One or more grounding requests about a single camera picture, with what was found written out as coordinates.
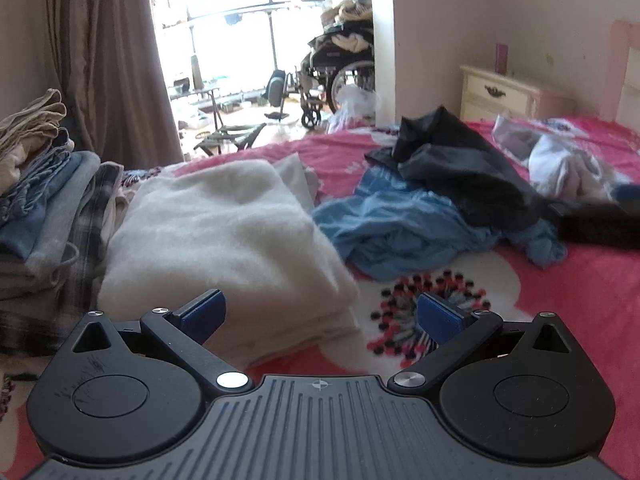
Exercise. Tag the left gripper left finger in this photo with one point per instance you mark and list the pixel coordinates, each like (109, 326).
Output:
(178, 336)

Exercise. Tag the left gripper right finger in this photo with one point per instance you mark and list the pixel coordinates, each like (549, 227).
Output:
(459, 335)

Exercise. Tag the black pants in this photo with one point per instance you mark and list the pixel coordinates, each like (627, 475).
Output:
(449, 158)

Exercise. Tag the pile of folded clothes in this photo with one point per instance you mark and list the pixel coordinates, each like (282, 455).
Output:
(59, 207)

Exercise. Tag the wheelchair loaded with clothes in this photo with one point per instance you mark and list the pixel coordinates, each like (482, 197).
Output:
(342, 54)

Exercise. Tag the folded white fluffy blanket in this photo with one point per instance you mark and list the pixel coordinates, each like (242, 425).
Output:
(245, 229)

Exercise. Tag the light blue crumpled garment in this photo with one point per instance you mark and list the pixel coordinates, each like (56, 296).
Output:
(389, 227)

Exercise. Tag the pink floral bedspread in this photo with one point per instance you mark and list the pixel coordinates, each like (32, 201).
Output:
(595, 291)

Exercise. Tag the white lilac crumpled garment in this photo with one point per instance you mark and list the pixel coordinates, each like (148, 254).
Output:
(557, 167)

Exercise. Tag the cream nightstand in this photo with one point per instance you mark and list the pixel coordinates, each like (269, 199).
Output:
(486, 95)

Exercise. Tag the white plastic bag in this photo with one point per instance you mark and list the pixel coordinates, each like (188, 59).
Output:
(356, 108)

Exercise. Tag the brown curtain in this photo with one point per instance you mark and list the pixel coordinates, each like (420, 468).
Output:
(106, 64)

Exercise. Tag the pink cup on nightstand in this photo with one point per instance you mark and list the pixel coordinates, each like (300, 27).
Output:
(501, 59)

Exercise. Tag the pink headboard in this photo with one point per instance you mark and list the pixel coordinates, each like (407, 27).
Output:
(621, 91)

